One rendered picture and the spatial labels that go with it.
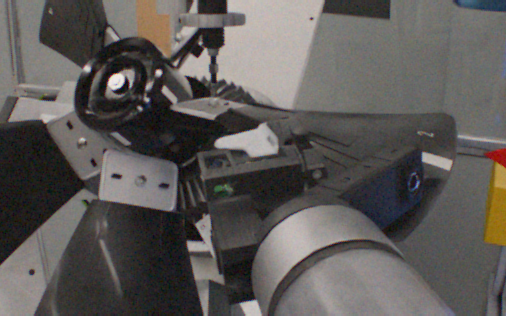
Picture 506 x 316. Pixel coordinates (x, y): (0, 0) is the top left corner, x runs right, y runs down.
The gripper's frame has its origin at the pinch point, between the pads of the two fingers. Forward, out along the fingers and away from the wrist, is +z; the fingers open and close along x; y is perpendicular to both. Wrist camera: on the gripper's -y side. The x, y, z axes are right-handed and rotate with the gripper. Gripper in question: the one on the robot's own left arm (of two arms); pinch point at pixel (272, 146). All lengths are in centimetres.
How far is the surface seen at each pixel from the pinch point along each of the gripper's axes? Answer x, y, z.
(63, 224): 65, 57, 135
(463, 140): 25, -56, 52
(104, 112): -2.9, 15.8, 11.8
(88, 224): 7.1, 19.0, 5.4
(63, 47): -8.4, 24.1, 38.8
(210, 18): -11.5, 3.3, 7.9
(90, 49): -8.2, 18.5, 29.4
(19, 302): 108, 93, 152
